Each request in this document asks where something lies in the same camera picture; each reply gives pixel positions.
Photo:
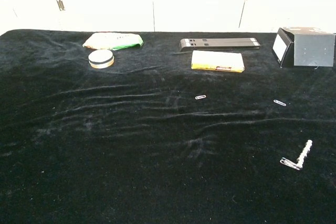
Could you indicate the red paper clip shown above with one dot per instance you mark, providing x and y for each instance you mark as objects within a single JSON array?
[{"x": 288, "y": 163}]

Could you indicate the white bead chain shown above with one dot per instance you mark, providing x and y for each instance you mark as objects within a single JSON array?
[{"x": 304, "y": 153}]

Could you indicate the yellow flat box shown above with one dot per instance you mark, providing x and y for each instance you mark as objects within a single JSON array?
[{"x": 216, "y": 60}]

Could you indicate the black folding stand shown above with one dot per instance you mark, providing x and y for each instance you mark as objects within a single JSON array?
[{"x": 218, "y": 43}]

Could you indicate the round white tin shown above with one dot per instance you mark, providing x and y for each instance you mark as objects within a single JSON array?
[{"x": 101, "y": 58}]

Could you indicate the green orange snack bag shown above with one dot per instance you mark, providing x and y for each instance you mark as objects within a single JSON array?
[{"x": 113, "y": 41}]

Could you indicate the black velvet tablecloth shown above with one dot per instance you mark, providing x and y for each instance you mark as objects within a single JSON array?
[{"x": 131, "y": 169}]

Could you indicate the woven folding screen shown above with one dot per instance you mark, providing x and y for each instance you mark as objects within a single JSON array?
[{"x": 183, "y": 3}]

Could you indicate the black metal screen hinge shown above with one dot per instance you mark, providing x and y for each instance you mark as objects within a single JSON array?
[{"x": 60, "y": 4}]

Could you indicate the black cardboard box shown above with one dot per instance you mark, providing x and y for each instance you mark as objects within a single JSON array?
[{"x": 312, "y": 51}]

